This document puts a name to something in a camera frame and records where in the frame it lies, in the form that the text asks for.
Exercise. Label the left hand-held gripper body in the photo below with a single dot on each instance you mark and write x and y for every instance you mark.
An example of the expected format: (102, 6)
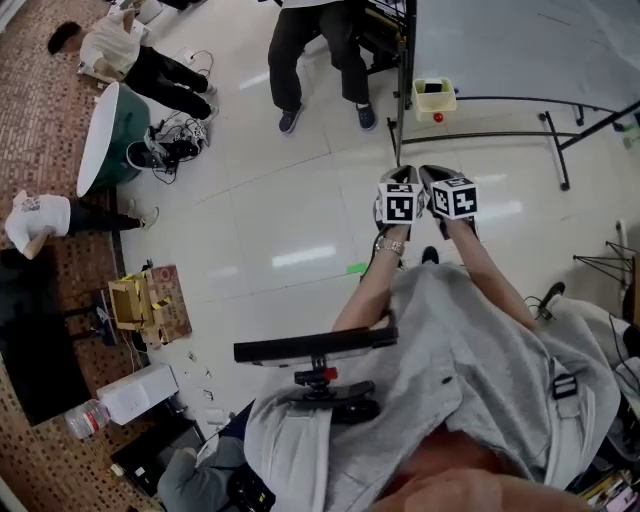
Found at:
(400, 206)

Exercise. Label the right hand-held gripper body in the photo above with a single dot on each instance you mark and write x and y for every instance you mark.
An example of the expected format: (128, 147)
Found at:
(455, 201)

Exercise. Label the yellow plastic bin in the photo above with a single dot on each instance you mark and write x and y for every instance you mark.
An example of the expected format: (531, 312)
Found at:
(435, 104)

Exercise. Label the black block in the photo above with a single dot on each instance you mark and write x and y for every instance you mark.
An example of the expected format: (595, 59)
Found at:
(434, 86)

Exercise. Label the person's right forearm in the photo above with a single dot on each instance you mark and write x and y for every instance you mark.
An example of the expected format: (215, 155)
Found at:
(490, 270)

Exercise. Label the person's left forearm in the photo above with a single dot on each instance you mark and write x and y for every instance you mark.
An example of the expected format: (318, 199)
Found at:
(370, 295)

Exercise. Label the open cardboard box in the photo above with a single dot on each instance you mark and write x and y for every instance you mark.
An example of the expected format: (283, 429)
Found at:
(160, 305)

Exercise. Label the white rectangular appliance box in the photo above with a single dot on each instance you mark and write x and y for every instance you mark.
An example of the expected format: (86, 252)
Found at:
(137, 392)

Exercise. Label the silver wristwatch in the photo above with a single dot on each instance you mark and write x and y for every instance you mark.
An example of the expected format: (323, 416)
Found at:
(391, 245)

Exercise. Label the person's black shoe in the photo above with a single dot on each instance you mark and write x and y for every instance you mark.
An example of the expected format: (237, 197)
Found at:
(554, 292)
(430, 255)

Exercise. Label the green floor tape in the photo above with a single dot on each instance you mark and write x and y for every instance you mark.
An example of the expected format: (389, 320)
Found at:
(356, 268)

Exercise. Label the black tripod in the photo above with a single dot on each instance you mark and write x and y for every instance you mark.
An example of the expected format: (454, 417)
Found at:
(607, 260)

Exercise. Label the black equipment cart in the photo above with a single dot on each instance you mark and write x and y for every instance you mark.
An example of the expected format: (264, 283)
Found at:
(387, 30)

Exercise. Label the person's grey shirt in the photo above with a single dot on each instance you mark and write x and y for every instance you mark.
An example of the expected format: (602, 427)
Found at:
(460, 380)

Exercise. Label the green table base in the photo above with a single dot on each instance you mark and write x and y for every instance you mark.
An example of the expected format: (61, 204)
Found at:
(127, 130)

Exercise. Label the white round table top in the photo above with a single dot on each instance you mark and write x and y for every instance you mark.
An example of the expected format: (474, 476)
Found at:
(97, 140)

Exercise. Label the clear plastic water bottle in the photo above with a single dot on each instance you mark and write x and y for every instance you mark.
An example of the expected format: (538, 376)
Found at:
(87, 419)

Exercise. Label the black flat screen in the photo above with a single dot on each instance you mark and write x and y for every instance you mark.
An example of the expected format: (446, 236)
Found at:
(35, 360)

